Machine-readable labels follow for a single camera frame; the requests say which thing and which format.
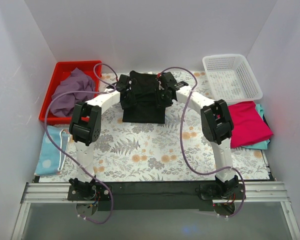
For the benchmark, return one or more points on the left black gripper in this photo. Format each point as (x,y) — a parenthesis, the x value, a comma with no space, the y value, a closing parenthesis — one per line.
(126,97)

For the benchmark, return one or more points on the white perforated plastic basket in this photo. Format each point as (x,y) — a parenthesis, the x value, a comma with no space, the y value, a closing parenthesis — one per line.
(231,78)

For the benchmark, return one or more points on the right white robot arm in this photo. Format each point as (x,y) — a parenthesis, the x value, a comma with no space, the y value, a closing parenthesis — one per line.
(217,127)

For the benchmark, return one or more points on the magenta folded t shirt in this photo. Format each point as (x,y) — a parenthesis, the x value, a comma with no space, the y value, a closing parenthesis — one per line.
(243,115)

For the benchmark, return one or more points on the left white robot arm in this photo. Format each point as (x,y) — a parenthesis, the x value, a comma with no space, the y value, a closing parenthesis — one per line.
(85,128)

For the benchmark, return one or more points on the floral patterned table mat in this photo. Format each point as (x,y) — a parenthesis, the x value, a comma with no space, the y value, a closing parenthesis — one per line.
(133,152)

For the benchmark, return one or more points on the red plastic bin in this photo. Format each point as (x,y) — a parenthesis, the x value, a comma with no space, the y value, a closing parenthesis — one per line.
(61,71)

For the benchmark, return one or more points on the aluminium mounting rail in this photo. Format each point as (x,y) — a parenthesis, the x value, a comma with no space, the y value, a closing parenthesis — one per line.
(255,191)

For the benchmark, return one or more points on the purple crumpled t shirt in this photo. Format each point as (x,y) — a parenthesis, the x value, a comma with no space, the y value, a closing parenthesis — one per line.
(77,87)

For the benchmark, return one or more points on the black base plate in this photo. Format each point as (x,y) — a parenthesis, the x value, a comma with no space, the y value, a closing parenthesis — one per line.
(166,202)

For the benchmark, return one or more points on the light blue dotted cloth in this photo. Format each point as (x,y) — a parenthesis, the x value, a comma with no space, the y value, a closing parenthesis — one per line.
(51,160)

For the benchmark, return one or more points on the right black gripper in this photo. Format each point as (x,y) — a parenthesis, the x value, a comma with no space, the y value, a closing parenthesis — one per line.
(165,94)

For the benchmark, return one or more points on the teal folded t shirt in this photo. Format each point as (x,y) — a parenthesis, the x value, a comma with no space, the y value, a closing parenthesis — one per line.
(261,133)

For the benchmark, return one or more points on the black t shirt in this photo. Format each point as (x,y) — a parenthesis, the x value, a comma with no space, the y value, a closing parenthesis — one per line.
(145,110)

